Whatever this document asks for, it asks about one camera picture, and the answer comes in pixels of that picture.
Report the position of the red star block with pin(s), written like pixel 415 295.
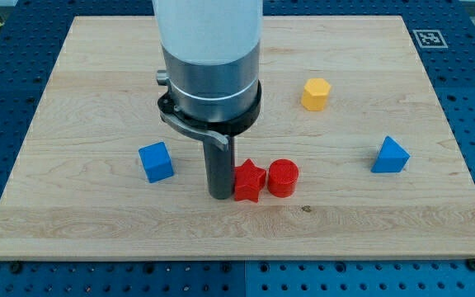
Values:
pixel 249 181

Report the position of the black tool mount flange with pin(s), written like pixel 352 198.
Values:
pixel 214 133

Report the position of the light wooden board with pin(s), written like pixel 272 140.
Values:
pixel 78 190

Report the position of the yellow hexagon block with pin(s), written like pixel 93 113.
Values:
pixel 315 94

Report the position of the blue triangle block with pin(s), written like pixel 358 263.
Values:
pixel 392 157

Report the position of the red cylinder block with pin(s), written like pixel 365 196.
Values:
pixel 283 175

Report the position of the white fiducial marker tag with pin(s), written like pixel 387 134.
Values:
pixel 430 39

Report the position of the blue cube block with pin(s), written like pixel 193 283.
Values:
pixel 156 161

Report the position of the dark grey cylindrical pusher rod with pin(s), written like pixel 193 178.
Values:
pixel 219 167

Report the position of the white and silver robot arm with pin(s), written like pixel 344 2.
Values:
pixel 211 51

